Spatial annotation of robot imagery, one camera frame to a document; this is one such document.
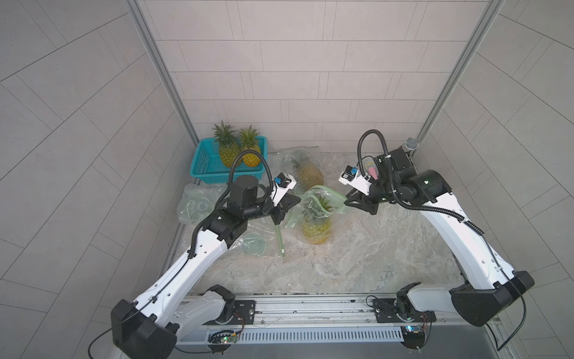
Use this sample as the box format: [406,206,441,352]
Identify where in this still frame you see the clear zip-top bag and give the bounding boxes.
[284,185,346,245]
[271,147,325,195]
[176,182,227,226]
[228,218,286,257]

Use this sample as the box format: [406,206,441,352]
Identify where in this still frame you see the pineapple yellow orange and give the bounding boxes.
[239,126,261,168]

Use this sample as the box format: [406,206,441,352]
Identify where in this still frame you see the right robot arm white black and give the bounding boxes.
[339,166,535,327]

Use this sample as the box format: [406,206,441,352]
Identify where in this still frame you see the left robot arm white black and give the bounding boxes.
[111,193,300,358]

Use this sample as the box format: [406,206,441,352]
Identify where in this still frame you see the teal plastic basket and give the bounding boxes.
[189,139,265,184]

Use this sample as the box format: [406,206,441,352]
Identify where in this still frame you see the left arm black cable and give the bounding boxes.
[212,149,275,212]

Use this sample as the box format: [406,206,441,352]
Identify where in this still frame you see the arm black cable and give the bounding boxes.
[356,129,528,351]
[212,149,275,212]

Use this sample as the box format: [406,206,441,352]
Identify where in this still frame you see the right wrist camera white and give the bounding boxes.
[339,165,371,195]

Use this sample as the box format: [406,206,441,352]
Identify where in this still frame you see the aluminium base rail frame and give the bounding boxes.
[120,292,501,346]

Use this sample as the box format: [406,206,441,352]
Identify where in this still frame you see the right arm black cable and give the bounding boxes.
[356,129,528,351]

